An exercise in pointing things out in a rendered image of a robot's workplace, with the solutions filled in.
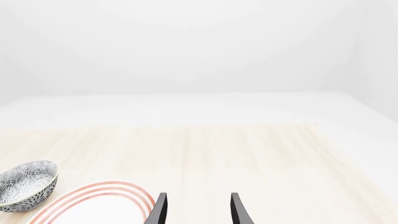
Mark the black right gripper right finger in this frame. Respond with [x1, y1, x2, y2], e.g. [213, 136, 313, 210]
[230, 192, 256, 224]

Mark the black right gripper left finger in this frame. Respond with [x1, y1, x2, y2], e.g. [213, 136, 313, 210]
[144, 192, 168, 224]

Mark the black patterned bowl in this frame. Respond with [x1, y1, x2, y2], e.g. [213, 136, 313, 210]
[0, 159, 59, 213]

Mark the white plate with red rings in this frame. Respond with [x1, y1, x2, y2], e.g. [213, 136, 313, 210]
[25, 179, 156, 224]

